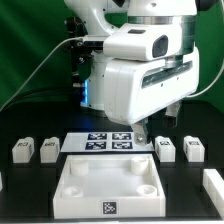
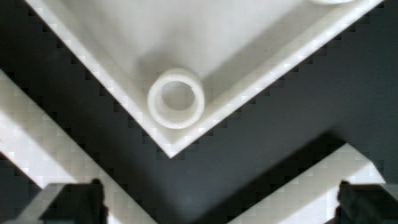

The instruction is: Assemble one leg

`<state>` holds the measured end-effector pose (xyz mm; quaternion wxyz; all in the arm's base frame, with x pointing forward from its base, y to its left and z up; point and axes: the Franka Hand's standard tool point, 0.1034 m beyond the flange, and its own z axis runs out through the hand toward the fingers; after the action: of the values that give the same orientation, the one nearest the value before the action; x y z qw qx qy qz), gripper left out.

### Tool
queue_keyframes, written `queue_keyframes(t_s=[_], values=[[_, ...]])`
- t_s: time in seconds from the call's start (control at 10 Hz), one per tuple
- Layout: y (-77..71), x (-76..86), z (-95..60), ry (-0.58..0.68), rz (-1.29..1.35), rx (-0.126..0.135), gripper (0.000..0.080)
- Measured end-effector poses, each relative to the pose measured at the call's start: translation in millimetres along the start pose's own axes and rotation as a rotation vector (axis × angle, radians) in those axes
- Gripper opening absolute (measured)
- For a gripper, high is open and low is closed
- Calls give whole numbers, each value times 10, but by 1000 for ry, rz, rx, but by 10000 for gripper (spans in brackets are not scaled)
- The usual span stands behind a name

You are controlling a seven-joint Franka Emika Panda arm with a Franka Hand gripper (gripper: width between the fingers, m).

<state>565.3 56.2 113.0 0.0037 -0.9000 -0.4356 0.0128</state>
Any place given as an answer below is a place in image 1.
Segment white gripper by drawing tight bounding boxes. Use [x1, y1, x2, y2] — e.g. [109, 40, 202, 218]
[104, 48, 199, 145]

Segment white square tabletop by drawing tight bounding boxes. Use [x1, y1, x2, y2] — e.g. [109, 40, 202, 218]
[53, 154, 166, 219]

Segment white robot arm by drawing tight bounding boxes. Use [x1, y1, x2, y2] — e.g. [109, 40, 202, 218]
[64, 0, 216, 145]

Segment white sheet with tags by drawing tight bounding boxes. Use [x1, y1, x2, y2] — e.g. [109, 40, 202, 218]
[61, 132, 154, 153]

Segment white obstacle block right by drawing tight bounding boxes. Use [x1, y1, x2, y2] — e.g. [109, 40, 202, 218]
[203, 169, 224, 220]

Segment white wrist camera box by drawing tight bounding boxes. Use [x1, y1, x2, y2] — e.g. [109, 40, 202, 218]
[103, 23, 182, 61]

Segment white cable right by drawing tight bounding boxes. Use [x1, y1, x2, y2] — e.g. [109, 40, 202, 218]
[186, 63, 224, 99]

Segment black camera on stand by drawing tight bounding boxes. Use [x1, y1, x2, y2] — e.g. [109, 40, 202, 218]
[65, 16, 103, 87]

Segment black cables on table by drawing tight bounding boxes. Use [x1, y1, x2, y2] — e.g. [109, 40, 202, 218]
[0, 86, 84, 113]

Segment white camera cable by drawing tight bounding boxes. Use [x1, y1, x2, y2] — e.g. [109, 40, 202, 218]
[0, 37, 84, 113]

